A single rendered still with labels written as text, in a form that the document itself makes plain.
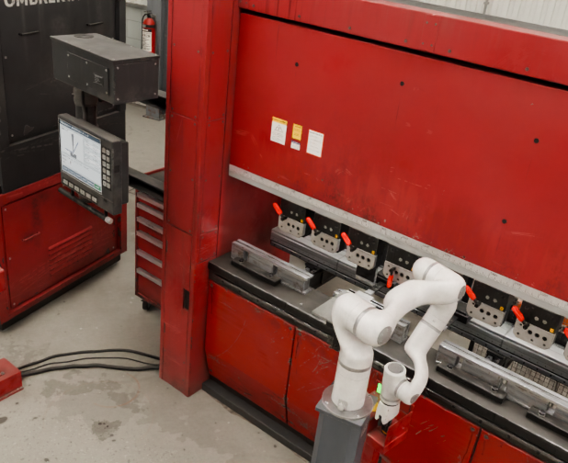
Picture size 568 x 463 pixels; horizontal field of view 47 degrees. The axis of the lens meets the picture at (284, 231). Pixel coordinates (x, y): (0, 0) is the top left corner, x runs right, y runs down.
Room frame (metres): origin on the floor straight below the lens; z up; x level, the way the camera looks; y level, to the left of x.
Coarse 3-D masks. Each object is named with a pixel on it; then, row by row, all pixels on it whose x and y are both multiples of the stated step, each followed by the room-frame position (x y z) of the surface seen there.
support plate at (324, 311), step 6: (342, 294) 2.62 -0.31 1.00; (330, 300) 2.55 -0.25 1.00; (324, 306) 2.50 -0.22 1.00; (330, 306) 2.50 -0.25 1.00; (312, 312) 2.44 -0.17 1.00; (318, 312) 2.44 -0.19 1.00; (324, 312) 2.45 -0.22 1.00; (330, 312) 2.45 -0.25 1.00; (324, 318) 2.40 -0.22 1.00; (330, 318) 2.41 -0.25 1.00
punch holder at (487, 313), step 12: (480, 288) 2.28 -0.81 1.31; (492, 288) 2.25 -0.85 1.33; (480, 300) 2.27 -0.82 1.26; (492, 300) 2.24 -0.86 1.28; (504, 300) 2.22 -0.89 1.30; (468, 312) 2.29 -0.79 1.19; (480, 312) 2.26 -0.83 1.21; (492, 312) 2.23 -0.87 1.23; (504, 312) 2.21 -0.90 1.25; (492, 324) 2.23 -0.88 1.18
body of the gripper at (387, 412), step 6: (378, 408) 2.02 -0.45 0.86; (384, 408) 2.00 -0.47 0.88; (390, 408) 2.01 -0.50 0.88; (396, 408) 2.04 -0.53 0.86; (378, 414) 2.02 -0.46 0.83; (384, 414) 2.00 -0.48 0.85; (390, 414) 2.01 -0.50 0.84; (396, 414) 2.06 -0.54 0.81; (384, 420) 2.00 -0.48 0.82; (390, 420) 2.03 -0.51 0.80
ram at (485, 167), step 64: (256, 64) 3.01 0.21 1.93; (320, 64) 2.81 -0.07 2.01; (384, 64) 2.63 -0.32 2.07; (448, 64) 2.48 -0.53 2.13; (256, 128) 2.99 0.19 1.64; (320, 128) 2.78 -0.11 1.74; (384, 128) 2.60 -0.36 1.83; (448, 128) 2.45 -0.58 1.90; (512, 128) 2.31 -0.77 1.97; (320, 192) 2.76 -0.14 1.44; (384, 192) 2.57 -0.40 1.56; (448, 192) 2.41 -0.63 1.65; (512, 192) 2.27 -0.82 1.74; (512, 256) 2.23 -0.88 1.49
